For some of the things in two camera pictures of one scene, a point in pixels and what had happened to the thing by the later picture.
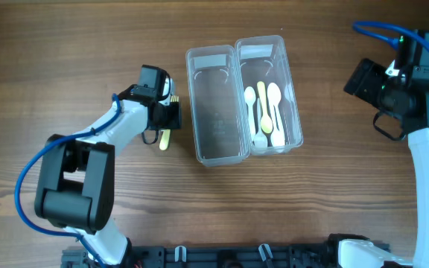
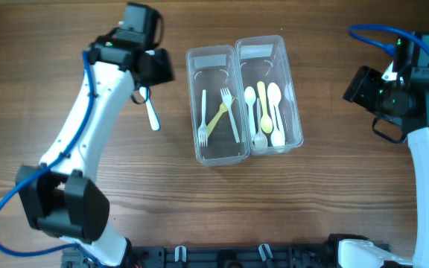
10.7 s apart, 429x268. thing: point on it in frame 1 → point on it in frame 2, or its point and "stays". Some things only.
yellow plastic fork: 166,133 → 223,109
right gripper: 363,80 stays
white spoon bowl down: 260,143 stays
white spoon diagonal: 250,97 stays
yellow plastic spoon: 267,121 stays
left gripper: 175,120 → 167,73
